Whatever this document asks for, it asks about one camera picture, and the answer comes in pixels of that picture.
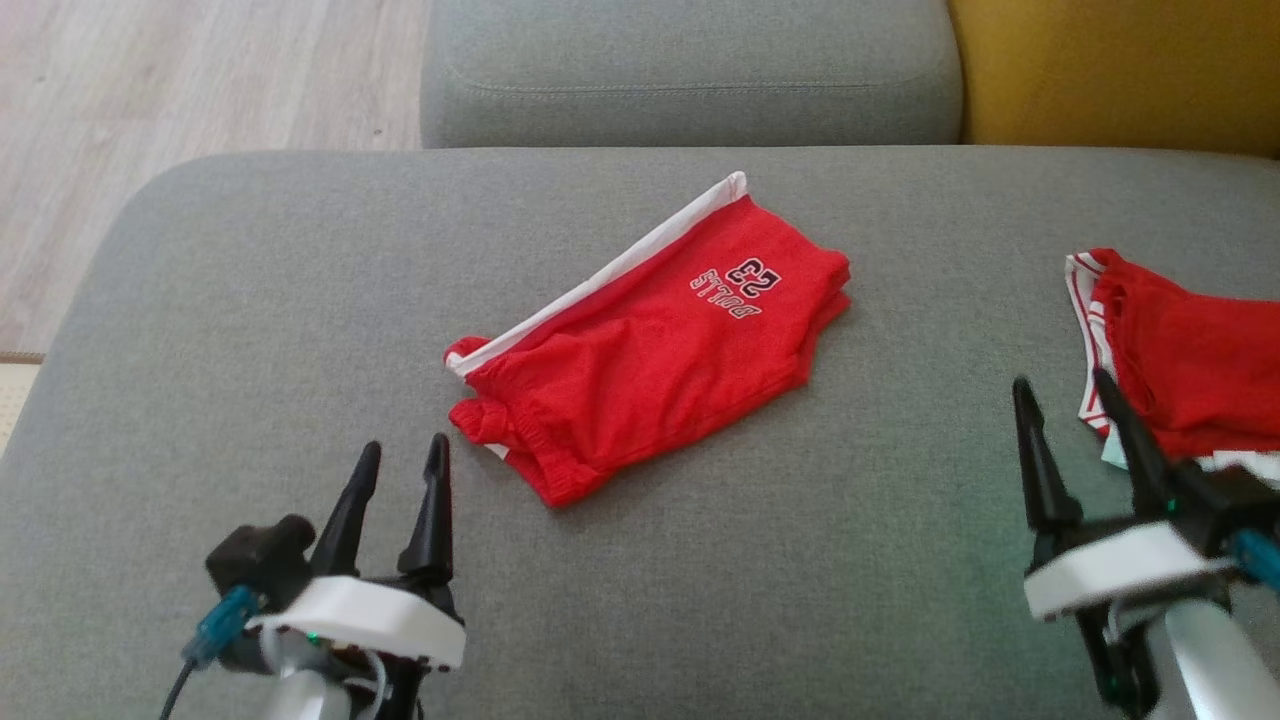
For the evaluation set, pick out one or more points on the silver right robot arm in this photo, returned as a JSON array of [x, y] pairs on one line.
[[1200, 670]]

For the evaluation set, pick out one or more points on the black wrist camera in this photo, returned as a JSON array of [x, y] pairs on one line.
[[1225, 500], [260, 560]]

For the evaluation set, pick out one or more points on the red shorts with white stripe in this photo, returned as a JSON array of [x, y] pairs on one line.
[[650, 350]]

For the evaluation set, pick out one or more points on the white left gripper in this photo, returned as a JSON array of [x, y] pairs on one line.
[[370, 615]]

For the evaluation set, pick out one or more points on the red jersey with white sleeves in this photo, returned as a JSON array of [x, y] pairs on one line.
[[1200, 360]]

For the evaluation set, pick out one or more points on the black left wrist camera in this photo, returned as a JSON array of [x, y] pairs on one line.
[[260, 560]]

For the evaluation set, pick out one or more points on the grey sofa back cushion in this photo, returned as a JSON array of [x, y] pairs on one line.
[[690, 70]]

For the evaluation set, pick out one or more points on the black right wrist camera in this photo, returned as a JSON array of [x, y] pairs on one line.
[[1225, 500]]

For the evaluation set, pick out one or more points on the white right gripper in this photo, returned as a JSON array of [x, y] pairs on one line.
[[1120, 570]]

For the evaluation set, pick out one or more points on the grey fabric sofa seat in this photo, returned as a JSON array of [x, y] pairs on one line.
[[300, 330]]

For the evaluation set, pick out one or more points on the yellow cushion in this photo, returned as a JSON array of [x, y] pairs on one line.
[[1120, 70]]

